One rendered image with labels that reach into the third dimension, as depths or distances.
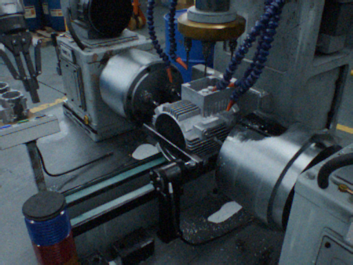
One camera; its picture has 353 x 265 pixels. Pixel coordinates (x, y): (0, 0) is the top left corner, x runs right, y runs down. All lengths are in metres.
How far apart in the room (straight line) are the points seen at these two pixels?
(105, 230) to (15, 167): 0.55
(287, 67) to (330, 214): 0.52
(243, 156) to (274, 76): 0.38
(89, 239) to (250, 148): 0.46
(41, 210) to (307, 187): 0.44
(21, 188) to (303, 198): 0.91
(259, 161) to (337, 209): 0.20
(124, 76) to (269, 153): 0.59
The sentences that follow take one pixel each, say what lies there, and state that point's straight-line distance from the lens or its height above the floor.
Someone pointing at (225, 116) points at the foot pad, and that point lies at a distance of 1.04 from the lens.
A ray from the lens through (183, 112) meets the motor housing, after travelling 0.99.
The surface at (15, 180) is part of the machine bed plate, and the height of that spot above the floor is 0.80.
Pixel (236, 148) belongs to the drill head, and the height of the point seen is 1.11.
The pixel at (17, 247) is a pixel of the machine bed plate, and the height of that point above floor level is 0.80.
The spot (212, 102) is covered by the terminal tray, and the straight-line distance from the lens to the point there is 1.02.
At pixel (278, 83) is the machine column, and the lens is 1.12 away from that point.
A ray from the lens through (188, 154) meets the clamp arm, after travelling 0.94.
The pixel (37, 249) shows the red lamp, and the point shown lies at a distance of 0.57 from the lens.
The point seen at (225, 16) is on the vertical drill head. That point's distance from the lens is 0.94.
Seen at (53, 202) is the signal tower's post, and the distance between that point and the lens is 0.54.
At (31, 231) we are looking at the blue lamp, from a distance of 0.55.
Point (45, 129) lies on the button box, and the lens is 1.08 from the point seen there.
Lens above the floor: 1.56
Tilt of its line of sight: 31 degrees down
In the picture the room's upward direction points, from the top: straight up
